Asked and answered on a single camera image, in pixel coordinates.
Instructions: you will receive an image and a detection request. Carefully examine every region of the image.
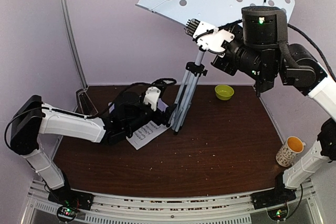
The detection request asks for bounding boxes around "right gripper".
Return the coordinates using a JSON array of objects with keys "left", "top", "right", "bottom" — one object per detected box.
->
[{"left": 211, "top": 19, "right": 272, "bottom": 83}]

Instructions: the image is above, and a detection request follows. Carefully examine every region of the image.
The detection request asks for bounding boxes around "purple sheet music page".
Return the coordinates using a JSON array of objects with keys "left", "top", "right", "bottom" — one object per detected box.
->
[{"left": 109, "top": 93, "right": 168, "bottom": 118}]

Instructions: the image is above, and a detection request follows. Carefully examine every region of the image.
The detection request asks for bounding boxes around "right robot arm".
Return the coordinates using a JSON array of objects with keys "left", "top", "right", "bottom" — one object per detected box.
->
[{"left": 212, "top": 6, "right": 335, "bottom": 204}]

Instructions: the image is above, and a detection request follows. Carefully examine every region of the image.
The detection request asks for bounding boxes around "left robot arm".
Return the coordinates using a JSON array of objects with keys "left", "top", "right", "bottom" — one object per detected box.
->
[{"left": 5, "top": 81, "right": 176, "bottom": 205}]

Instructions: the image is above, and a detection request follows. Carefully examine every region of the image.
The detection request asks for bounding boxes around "white sheet music page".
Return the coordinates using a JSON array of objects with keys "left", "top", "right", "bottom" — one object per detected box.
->
[{"left": 126, "top": 121, "right": 169, "bottom": 150}]

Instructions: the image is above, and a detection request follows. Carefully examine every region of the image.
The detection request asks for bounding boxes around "green plastic bowl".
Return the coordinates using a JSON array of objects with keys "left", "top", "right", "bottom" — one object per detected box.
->
[{"left": 215, "top": 84, "right": 235, "bottom": 101}]

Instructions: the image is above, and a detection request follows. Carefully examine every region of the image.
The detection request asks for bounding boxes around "brown wooden metronome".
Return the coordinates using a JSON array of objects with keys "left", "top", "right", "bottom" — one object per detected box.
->
[{"left": 76, "top": 89, "right": 98, "bottom": 116}]

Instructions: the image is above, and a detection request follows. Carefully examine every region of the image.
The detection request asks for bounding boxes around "patterned paper cup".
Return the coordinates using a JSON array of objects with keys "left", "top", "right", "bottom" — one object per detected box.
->
[{"left": 276, "top": 136, "right": 306, "bottom": 167}]

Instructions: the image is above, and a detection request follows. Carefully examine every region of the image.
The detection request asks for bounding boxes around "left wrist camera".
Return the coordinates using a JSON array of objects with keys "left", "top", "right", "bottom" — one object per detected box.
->
[{"left": 143, "top": 87, "right": 161, "bottom": 111}]

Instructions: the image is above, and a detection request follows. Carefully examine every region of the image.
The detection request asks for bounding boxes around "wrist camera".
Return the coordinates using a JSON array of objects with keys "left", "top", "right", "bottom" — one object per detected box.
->
[
  {"left": 185, "top": 19, "right": 235, "bottom": 55},
  {"left": 143, "top": 87, "right": 161, "bottom": 111}
]

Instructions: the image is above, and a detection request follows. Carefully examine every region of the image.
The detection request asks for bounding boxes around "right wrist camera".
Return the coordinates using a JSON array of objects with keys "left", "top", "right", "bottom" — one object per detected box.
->
[{"left": 185, "top": 19, "right": 235, "bottom": 55}]

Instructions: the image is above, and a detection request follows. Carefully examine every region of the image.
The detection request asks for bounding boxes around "aluminium front rail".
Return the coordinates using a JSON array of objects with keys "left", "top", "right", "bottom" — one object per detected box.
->
[{"left": 26, "top": 179, "right": 323, "bottom": 224}]

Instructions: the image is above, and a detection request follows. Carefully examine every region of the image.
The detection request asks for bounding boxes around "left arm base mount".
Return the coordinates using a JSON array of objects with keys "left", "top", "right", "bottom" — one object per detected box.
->
[{"left": 48, "top": 190, "right": 94, "bottom": 223}]

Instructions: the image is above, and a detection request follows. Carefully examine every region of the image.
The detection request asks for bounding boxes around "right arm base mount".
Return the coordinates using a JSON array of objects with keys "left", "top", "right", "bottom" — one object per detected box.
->
[{"left": 251, "top": 189, "right": 296, "bottom": 222}]

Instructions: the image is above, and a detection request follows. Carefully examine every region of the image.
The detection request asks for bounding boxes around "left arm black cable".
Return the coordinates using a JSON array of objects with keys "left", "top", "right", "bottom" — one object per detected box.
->
[{"left": 3, "top": 77, "right": 178, "bottom": 151}]

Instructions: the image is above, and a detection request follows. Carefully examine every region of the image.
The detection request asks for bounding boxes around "left aluminium corner post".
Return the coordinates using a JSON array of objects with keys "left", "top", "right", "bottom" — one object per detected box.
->
[{"left": 60, "top": 0, "right": 88, "bottom": 90}]

